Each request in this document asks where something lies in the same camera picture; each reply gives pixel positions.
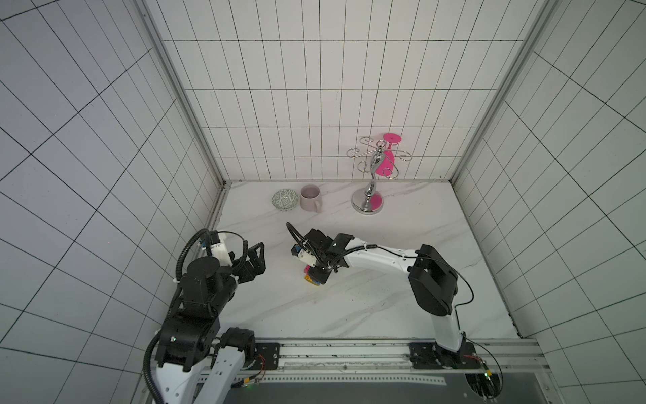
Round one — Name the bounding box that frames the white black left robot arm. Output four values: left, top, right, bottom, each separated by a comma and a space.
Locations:
142, 229, 266, 403

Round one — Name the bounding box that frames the chrome cup holder stand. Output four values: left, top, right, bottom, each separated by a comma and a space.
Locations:
347, 136, 412, 215

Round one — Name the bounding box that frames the pale pink ribbed mug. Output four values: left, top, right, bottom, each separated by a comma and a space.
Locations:
299, 184, 322, 213

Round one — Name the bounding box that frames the green patterned small bowl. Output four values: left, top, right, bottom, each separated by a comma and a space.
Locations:
271, 189, 299, 211

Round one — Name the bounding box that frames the pink plastic goblet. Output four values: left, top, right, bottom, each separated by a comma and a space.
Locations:
376, 133, 401, 178

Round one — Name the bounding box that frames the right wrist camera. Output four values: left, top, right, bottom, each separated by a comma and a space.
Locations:
291, 244, 316, 267

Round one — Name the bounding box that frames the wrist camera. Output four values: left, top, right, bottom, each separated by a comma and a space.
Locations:
202, 230, 233, 267
291, 244, 316, 267

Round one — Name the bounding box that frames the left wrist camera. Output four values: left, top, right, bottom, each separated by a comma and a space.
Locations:
202, 230, 233, 267

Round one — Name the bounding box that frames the right black corrugated cable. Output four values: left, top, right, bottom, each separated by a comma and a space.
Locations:
285, 221, 316, 254

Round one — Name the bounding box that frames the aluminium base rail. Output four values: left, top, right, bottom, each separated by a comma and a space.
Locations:
197, 338, 551, 385

